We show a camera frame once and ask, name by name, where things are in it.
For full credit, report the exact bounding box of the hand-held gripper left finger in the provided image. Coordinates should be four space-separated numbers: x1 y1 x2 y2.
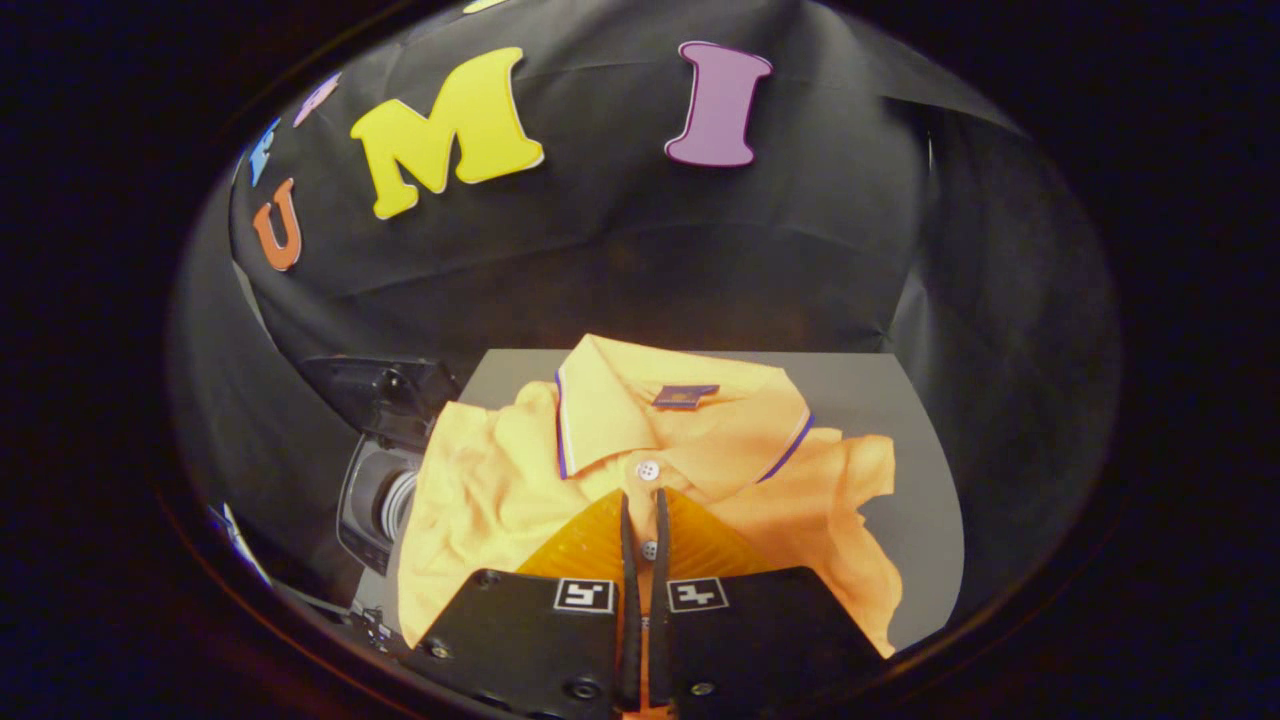
405 490 642 719

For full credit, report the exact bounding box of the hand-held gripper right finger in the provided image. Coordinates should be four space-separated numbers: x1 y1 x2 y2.
650 488 893 719

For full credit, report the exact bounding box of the grey cabinet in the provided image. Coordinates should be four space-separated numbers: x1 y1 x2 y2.
455 348 967 651

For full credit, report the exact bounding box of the orange polo shirt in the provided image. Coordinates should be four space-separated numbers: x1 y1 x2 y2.
397 333 904 711

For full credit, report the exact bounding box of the black backdrop cloth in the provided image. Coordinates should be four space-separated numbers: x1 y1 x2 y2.
168 0 1123 611

